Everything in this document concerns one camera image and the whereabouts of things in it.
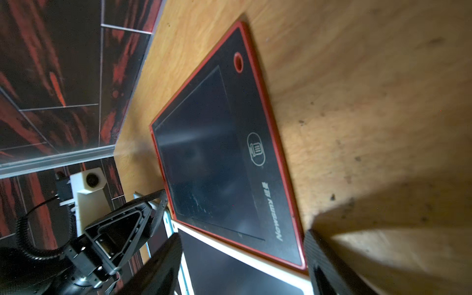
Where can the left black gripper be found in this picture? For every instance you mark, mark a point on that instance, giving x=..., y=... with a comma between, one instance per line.
x=78, y=270

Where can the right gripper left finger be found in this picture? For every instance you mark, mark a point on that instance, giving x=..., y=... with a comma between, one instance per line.
x=159, y=276

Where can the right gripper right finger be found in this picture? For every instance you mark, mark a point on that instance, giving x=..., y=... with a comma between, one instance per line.
x=329, y=274

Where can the red drawing tablet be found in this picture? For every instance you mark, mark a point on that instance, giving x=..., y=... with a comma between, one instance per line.
x=221, y=158

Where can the blue-edged white drawing tablet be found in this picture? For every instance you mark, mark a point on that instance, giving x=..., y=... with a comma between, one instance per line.
x=164, y=230

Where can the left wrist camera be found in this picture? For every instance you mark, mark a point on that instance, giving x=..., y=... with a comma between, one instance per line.
x=86, y=192

